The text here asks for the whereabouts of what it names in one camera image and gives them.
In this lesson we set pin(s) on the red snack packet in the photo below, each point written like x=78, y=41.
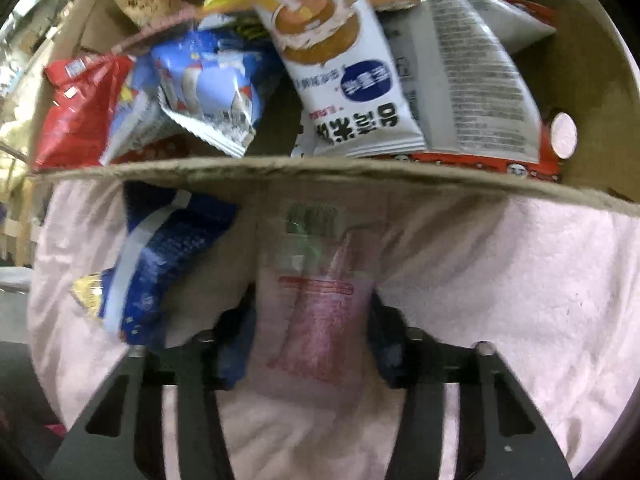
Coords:
x=525, y=167
x=75, y=110

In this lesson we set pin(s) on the shiny gold snack packet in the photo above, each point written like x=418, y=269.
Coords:
x=91, y=295

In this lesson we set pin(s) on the pink clear snack packet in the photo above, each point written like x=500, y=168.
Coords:
x=320, y=320

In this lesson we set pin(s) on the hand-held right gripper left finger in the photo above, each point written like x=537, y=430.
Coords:
x=235, y=355

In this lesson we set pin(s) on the pink bed sheet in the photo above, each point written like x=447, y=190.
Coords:
x=500, y=285

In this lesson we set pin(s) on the white cake snack packet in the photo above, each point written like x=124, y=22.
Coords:
x=340, y=85

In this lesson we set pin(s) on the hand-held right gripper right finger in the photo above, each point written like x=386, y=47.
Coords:
x=387, y=355

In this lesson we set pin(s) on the cardboard box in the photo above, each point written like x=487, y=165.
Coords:
x=350, y=171

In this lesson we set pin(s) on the blue chip bag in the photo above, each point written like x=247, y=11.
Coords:
x=210, y=85

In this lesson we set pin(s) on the silver snack packet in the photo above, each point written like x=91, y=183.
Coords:
x=465, y=75

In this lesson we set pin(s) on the dark blue snack packet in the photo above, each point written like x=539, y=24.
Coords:
x=165, y=252

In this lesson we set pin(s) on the white light blue snack packet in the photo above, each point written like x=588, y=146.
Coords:
x=135, y=127

